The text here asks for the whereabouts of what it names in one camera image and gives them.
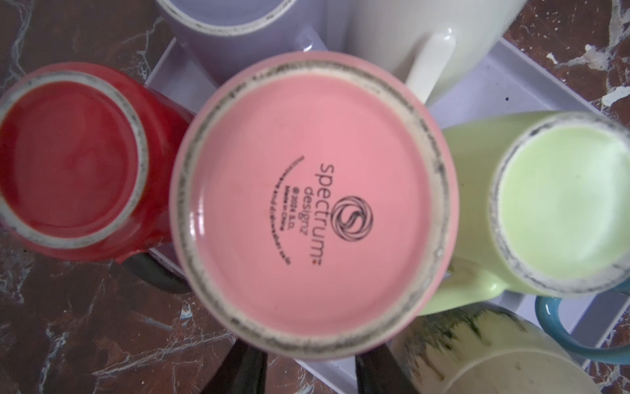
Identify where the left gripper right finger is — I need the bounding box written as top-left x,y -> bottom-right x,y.
355,345 -> 418,394

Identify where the lavender mug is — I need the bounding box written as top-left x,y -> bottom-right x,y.
157,0 -> 327,85

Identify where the white mug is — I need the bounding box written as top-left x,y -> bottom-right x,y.
345,0 -> 526,106

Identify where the blue mug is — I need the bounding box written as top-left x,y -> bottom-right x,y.
535,281 -> 629,365

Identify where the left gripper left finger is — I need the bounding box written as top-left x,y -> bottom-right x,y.
200,339 -> 267,394

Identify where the cream teapot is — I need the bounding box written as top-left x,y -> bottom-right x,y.
389,303 -> 600,394

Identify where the red mug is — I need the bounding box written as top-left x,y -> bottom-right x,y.
1,62 -> 194,294

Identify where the light green mug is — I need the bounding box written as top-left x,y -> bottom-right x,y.
423,112 -> 629,315

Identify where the pink patterned mug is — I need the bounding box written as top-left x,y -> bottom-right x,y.
170,51 -> 459,360

